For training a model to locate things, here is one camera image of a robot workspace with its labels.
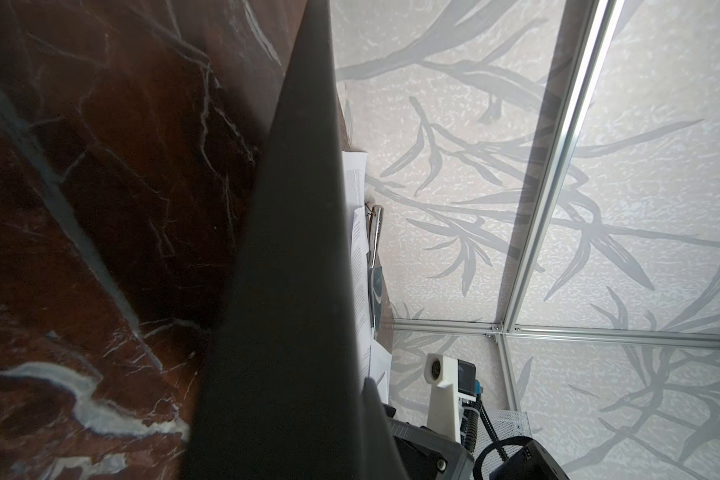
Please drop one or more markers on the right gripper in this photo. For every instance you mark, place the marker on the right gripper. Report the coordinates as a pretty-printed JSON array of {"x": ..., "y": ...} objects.
[{"x": 426, "y": 454}]

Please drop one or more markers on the black file folder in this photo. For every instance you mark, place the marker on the black file folder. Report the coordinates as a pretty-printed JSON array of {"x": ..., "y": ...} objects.
[{"x": 281, "y": 395}]

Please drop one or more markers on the printed paper sheet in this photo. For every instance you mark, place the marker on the printed paper sheet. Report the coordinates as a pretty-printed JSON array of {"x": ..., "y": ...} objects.
[
  {"x": 359, "y": 250},
  {"x": 380, "y": 369}
]

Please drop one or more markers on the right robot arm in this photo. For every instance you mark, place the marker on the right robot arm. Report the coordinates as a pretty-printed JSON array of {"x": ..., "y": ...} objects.
[{"x": 479, "y": 452}]

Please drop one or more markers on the silver metal trowel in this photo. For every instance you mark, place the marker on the silver metal trowel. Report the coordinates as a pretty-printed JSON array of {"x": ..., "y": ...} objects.
[{"x": 374, "y": 214}]

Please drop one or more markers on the aluminium frame post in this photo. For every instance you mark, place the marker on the aluminium frame post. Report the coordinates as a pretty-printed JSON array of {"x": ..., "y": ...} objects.
[{"x": 585, "y": 35}]

